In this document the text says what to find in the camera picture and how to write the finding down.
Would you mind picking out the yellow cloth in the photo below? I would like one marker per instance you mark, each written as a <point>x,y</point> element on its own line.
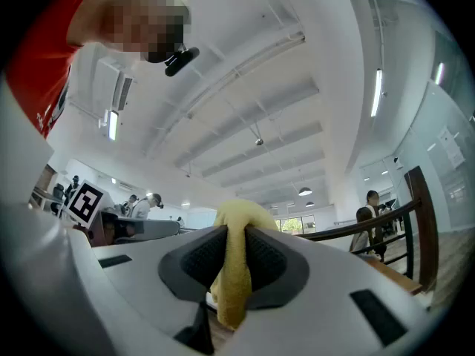
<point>234,273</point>

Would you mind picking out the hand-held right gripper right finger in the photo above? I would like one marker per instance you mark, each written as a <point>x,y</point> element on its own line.
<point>315,310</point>

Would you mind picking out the white air conditioner unit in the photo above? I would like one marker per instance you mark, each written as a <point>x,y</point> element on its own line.
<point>122,91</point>

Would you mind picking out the ceiling tube light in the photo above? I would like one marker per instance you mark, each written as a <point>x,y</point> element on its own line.
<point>439,73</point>
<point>376,93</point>
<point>113,125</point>

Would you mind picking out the person's red shirt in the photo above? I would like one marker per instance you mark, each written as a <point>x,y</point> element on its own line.
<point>37,50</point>

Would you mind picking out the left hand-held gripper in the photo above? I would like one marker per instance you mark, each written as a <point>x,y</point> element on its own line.
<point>87,204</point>

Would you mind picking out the window with green view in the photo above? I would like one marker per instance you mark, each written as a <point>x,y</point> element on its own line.
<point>293,224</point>

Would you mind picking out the black head-worn camera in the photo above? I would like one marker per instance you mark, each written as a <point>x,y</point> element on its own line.
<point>182,62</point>

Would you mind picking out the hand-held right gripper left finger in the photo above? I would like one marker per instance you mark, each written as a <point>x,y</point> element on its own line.
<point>148,273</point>

